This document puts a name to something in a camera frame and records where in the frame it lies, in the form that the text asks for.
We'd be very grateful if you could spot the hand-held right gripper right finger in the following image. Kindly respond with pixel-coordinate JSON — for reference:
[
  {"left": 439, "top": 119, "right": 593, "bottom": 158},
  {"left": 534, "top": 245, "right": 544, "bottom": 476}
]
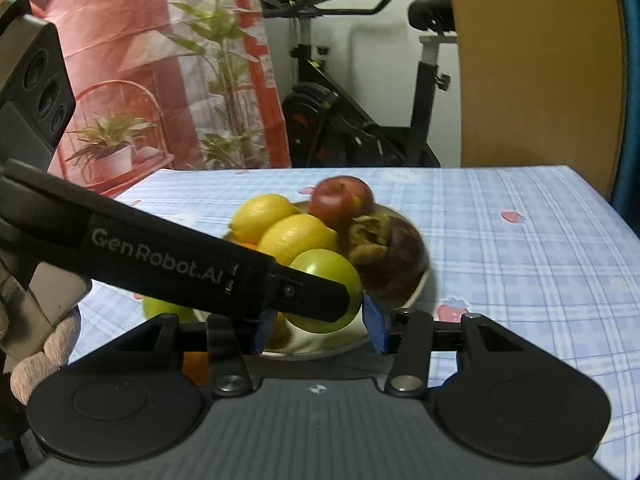
[{"left": 362, "top": 292, "right": 526, "bottom": 396}]

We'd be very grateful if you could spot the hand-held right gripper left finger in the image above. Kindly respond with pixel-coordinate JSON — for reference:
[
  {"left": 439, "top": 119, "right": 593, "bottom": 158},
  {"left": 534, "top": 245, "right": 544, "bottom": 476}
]
[{"left": 112, "top": 309, "right": 278, "bottom": 396}]

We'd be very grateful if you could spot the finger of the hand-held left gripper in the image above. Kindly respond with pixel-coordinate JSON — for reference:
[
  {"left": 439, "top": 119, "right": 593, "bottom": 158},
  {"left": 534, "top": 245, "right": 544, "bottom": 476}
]
[{"left": 7, "top": 160, "right": 351, "bottom": 323}]

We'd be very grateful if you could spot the beige plate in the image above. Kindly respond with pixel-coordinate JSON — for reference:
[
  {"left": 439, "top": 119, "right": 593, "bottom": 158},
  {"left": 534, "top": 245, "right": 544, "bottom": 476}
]
[{"left": 192, "top": 202, "right": 431, "bottom": 358}]

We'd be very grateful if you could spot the green fruit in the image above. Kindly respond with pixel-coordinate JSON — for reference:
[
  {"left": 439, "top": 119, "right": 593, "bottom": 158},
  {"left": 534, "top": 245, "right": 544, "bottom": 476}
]
[
  {"left": 141, "top": 296, "right": 197, "bottom": 324},
  {"left": 282, "top": 249, "right": 363, "bottom": 333}
]

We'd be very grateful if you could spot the dark purple mangosteen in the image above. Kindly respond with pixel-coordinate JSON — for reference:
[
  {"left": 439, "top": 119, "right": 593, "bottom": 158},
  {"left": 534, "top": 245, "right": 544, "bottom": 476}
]
[{"left": 347, "top": 215, "right": 428, "bottom": 311}]

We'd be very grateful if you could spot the yellow lemon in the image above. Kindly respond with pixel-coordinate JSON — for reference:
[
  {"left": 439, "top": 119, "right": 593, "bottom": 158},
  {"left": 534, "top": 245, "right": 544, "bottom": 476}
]
[
  {"left": 257, "top": 214, "right": 341, "bottom": 267},
  {"left": 230, "top": 193, "right": 301, "bottom": 246}
]

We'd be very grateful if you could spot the red apple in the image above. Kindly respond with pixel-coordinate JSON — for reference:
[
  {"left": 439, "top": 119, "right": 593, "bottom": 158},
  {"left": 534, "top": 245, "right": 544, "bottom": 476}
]
[{"left": 308, "top": 176, "right": 376, "bottom": 233}]

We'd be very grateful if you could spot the person's left hand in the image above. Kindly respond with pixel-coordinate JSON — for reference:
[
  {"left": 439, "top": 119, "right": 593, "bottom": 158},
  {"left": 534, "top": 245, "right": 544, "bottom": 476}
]
[{"left": 10, "top": 306, "right": 82, "bottom": 406}]

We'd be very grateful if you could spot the printed backdrop cloth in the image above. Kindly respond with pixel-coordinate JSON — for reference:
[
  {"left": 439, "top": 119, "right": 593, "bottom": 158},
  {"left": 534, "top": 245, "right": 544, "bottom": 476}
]
[{"left": 0, "top": 0, "right": 292, "bottom": 198}]

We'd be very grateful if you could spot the black exercise bike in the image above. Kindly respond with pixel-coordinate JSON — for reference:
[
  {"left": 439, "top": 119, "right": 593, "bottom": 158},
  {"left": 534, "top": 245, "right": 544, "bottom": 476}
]
[{"left": 262, "top": 0, "right": 453, "bottom": 168}]

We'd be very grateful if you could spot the wooden door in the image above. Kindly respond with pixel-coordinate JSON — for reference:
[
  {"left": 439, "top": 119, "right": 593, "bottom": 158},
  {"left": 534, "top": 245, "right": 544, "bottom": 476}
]
[{"left": 445, "top": 0, "right": 628, "bottom": 198}]

